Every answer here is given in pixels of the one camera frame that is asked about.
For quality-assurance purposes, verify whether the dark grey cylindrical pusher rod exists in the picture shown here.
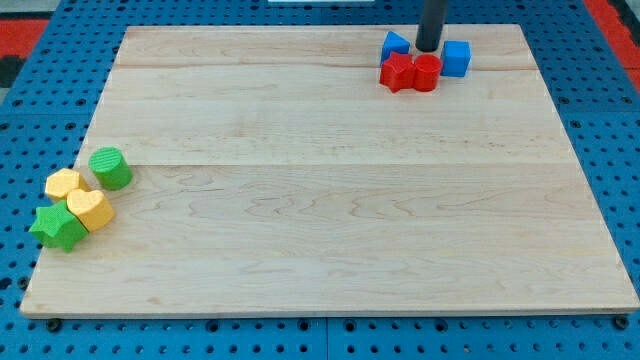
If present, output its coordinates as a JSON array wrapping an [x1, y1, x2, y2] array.
[[415, 0, 448, 52]]

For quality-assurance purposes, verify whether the blue triangle block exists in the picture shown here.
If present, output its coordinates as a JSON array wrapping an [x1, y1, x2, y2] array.
[[380, 31, 410, 63]]

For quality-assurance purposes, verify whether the red star block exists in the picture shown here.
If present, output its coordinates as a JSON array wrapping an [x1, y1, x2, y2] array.
[[379, 52, 415, 93]]

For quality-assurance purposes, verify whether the green star block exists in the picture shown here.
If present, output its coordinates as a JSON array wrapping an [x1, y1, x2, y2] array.
[[29, 200, 89, 253]]

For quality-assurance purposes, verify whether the blue cube block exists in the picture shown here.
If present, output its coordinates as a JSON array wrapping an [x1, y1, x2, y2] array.
[[441, 40, 471, 78]]

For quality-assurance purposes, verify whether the red cylinder block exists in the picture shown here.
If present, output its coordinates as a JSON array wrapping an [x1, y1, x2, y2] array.
[[413, 54, 442, 92]]

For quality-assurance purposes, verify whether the light wooden board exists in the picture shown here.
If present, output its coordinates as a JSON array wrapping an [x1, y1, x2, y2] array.
[[20, 24, 639, 319]]

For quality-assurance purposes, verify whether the green cylinder block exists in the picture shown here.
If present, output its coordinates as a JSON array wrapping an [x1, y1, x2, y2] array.
[[89, 147, 133, 191]]

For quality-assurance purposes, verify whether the yellow heart block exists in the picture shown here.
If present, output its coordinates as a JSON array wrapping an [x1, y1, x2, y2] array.
[[66, 189, 115, 232]]

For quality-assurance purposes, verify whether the yellow hexagon block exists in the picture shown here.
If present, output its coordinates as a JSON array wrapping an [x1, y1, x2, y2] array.
[[44, 168, 90, 203]]

